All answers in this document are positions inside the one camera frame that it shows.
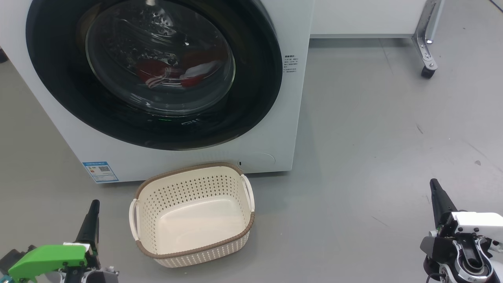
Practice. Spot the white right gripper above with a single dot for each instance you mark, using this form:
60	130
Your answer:
479	224

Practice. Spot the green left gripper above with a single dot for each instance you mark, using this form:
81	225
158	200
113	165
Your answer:
47	259

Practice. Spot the red and white garment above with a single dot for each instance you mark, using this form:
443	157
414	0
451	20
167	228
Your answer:
153	70

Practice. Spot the transparent washing machine door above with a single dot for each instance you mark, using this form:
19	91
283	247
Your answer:
251	98

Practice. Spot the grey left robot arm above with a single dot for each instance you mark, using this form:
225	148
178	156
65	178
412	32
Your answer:
98	276

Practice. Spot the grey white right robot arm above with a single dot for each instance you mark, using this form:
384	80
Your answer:
471	263

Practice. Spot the cream perforated laundry basket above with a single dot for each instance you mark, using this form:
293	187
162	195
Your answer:
196	220

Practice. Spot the white front-load washing machine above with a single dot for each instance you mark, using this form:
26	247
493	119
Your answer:
283	118

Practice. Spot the stainless steel washing machine drum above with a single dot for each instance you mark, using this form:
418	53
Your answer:
157	27

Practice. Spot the blue energy label sticker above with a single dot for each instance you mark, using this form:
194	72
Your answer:
100	172

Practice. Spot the black caster wheel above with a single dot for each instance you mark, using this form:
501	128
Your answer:
2	56
428	72

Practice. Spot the white partition panel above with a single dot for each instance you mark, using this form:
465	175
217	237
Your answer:
365	17

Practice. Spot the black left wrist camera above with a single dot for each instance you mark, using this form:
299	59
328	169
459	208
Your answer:
15	260

